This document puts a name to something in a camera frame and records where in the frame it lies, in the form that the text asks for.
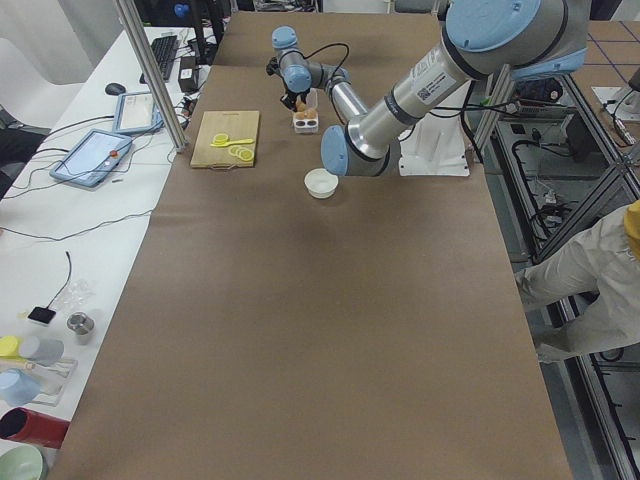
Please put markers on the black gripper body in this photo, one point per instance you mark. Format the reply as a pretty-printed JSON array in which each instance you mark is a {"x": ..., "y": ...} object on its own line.
[{"x": 291, "y": 95}]

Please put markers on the wooden cutting board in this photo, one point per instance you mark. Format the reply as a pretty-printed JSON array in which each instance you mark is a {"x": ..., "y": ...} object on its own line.
[{"x": 238, "y": 124}]

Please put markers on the yellow lemon slice stack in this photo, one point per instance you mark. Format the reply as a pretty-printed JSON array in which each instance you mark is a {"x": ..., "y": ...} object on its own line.
[{"x": 242, "y": 153}]

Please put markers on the light blue plastic cup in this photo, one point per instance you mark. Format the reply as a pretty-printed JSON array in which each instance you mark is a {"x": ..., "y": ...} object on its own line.
[{"x": 18, "y": 388}]

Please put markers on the black square pad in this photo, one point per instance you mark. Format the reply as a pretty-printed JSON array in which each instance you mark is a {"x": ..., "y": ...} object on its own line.
[{"x": 42, "y": 315}]

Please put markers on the clear plastic egg box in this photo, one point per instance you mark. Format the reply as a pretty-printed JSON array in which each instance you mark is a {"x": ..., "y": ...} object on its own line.
[{"x": 305, "y": 117}]

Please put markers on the grey plastic cup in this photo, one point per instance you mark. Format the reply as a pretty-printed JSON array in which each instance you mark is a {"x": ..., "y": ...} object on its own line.
[{"x": 43, "y": 351}]

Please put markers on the yellow toy knife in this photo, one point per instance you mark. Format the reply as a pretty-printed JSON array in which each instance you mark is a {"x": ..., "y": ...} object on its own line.
[{"x": 240, "y": 142}]

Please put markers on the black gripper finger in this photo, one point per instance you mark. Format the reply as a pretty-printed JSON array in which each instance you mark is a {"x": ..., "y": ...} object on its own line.
[{"x": 289, "y": 103}]

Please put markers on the black keyboard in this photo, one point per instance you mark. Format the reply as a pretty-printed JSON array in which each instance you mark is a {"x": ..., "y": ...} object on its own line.
[{"x": 164, "y": 49}]

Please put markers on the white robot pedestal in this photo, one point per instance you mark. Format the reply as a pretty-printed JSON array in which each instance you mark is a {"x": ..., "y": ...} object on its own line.
[{"x": 434, "y": 147}]

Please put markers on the yellow lemon slice pair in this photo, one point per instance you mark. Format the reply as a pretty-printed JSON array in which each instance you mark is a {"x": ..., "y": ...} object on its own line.
[{"x": 220, "y": 140}]

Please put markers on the black computer mouse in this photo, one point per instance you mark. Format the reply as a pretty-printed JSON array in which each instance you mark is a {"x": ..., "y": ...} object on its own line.
[{"x": 114, "y": 89}]

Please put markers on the small steel cup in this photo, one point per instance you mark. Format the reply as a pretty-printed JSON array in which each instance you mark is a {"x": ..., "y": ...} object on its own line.
[{"x": 82, "y": 327}]

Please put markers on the person in beige clothes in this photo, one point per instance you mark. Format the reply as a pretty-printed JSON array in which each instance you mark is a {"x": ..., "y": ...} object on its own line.
[{"x": 603, "y": 258}]

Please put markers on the pale green bowl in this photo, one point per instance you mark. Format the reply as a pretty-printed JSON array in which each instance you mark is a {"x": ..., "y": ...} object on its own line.
[{"x": 25, "y": 462}]

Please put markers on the lower blue teach pendant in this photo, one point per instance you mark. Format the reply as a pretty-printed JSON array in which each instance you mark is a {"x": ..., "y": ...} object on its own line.
[{"x": 92, "y": 159}]

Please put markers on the yellow plastic cup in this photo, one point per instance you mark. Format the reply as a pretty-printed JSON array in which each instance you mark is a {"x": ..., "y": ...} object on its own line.
[{"x": 9, "y": 346}]

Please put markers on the red cylinder can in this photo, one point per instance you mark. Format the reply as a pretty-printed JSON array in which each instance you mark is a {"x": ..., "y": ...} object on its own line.
[{"x": 32, "y": 427}]

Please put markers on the white ceramic bowl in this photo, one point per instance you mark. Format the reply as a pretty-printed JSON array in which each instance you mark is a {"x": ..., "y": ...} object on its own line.
[{"x": 320, "y": 183}]

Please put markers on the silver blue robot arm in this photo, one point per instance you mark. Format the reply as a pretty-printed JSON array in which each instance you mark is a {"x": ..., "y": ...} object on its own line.
[{"x": 537, "y": 39}]

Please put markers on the black power adapter box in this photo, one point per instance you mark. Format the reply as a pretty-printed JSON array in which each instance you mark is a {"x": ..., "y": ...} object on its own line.
[{"x": 188, "y": 77}]

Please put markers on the upper blue teach pendant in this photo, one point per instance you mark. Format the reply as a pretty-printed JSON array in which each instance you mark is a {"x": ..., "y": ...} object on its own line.
[{"x": 136, "y": 113}]

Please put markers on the aluminium frame post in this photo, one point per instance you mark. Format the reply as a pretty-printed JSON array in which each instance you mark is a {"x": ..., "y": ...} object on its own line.
[{"x": 133, "y": 26}]

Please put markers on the blue teach pendant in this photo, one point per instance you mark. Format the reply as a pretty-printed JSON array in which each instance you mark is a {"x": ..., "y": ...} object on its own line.
[
  {"x": 136, "y": 113},
  {"x": 92, "y": 159}
]

